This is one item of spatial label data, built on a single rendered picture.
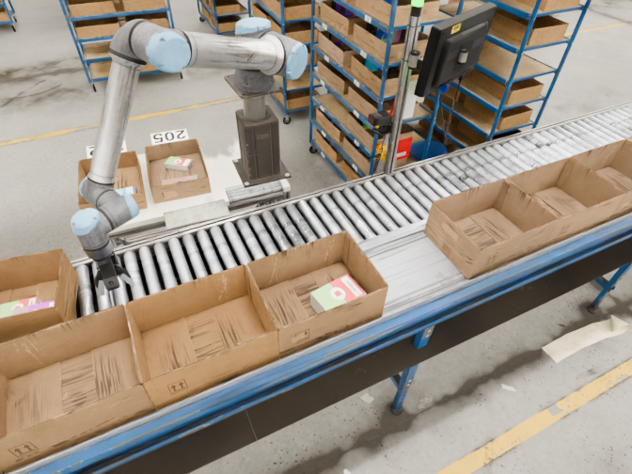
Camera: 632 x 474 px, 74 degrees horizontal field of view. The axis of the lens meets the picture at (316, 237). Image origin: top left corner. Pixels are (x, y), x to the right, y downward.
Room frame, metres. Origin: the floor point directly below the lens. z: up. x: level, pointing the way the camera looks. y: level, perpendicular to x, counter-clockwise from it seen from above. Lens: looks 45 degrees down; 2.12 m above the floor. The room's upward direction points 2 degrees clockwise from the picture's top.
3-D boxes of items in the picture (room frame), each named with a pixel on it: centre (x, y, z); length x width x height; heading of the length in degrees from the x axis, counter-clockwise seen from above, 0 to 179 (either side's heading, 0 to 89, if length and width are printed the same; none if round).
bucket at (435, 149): (2.89, -0.87, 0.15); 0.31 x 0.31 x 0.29
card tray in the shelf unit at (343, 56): (3.09, -0.19, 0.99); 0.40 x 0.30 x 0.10; 25
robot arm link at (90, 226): (1.02, 0.77, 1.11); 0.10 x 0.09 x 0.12; 143
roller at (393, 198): (1.64, -0.44, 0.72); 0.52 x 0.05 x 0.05; 27
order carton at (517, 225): (1.27, -0.70, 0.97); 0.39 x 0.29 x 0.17; 117
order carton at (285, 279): (0.91, 0.00, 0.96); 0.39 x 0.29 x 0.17; 117
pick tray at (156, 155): (1.81, 0.74, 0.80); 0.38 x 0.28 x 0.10; 21
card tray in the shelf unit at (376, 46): (2.67, -0.42, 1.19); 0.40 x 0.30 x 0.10; 27
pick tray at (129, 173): (1.67, 1.03, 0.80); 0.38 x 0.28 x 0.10; 23
